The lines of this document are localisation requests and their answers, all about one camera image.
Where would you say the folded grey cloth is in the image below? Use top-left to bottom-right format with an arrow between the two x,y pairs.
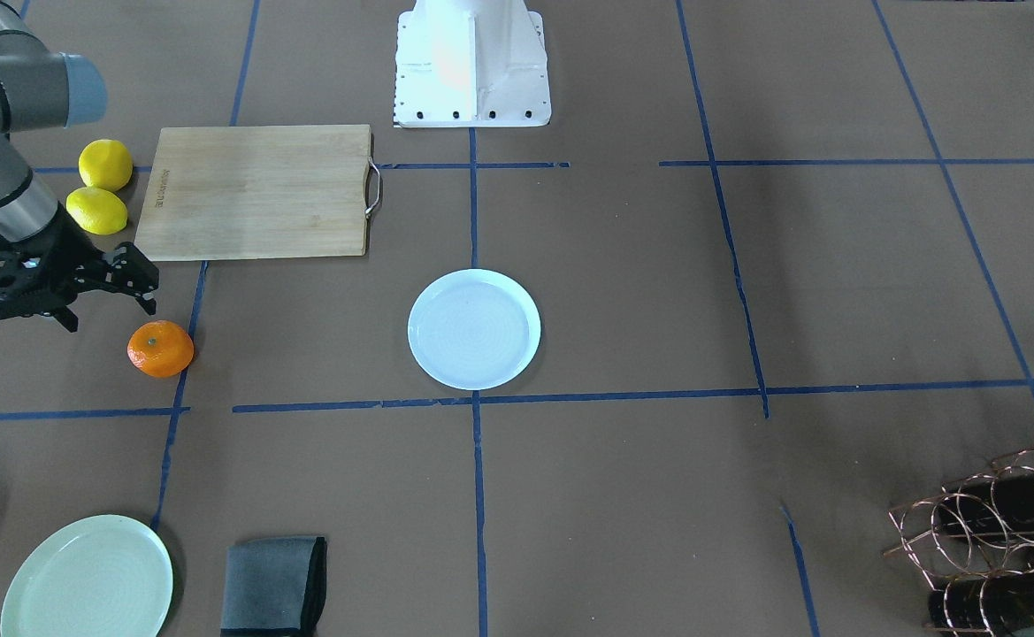
218,535 -> 327,636

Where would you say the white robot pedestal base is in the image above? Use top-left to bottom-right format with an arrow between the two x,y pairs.
393,1 -> 552,129

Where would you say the dark wine bottle upper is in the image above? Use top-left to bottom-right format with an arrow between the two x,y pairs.
937,472 -> 1034,541

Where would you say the light blue plate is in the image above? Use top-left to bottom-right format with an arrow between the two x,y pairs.
406,269 -> 542,391

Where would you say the light green plate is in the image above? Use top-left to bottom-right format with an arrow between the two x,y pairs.
0,515 -> 174,636

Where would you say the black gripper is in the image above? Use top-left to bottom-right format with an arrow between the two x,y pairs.
0,217 -> 160,332

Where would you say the wooden cutting board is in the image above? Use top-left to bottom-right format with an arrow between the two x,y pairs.
134,124 -> 381,262

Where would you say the yellow lemon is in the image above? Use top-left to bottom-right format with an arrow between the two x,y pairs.
65,186 -> 129,235
77,140 -> 135,192

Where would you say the copper wire bottle rack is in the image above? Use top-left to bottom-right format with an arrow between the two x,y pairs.
887,447 -> 1034,636

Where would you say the yellow lemon near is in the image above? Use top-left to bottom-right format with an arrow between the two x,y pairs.
65,186 -> 129,235

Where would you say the yellow lemon far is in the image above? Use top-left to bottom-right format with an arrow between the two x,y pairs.
77,140 -> 135,192

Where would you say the orange mandarin fruit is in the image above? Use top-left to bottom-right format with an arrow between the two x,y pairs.
126,321 -> 195,378

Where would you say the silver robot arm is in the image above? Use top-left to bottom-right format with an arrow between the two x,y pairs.
0,1 -> 159,332

